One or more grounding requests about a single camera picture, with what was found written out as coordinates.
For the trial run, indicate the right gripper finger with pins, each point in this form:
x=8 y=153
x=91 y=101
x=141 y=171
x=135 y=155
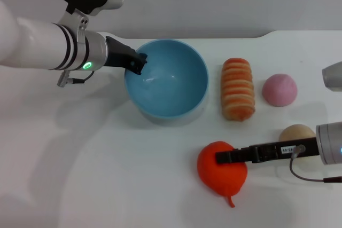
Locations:
x=228 y=156

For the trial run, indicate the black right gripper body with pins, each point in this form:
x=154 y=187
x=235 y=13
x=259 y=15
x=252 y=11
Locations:
x=272 y=152

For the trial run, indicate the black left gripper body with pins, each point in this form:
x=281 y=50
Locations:
x=117 y=54

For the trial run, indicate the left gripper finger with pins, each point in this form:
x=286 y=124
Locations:
x=137 y=63

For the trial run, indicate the orange toy fruit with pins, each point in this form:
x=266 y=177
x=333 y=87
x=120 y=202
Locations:
x=221 y=177

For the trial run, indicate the blue bowl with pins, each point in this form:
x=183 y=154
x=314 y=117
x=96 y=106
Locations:
x=168 y=89

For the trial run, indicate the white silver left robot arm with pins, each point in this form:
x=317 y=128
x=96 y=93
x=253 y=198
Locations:
x=34 y=43

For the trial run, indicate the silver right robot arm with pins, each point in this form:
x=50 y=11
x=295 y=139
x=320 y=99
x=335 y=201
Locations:
x=330 y=142

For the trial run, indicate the tan round bun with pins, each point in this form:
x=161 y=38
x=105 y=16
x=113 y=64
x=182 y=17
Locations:
x=296 y=133

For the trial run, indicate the pink round bun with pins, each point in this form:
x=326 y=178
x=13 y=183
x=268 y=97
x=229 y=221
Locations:
x=279 y=90

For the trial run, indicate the orange striped bread roll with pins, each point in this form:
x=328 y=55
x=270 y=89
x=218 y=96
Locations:
x=237 y=89

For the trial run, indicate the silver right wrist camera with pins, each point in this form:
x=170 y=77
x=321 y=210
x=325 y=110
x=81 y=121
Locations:
x=334 y=77

